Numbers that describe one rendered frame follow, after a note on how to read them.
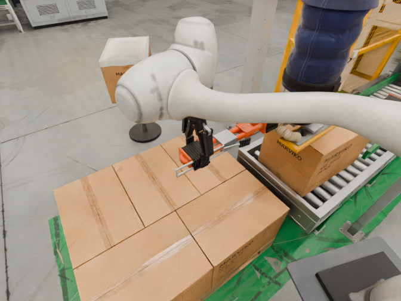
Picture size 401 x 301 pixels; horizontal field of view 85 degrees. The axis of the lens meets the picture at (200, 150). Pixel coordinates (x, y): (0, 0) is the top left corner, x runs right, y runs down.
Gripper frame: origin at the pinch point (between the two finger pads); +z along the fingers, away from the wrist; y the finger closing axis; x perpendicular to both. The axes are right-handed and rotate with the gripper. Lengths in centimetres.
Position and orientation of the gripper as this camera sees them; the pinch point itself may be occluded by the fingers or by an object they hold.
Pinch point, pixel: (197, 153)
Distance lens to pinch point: 76.7
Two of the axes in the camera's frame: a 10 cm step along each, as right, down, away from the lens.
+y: -5.7, -5.7, 5.9
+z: 0.0, 7.2, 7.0
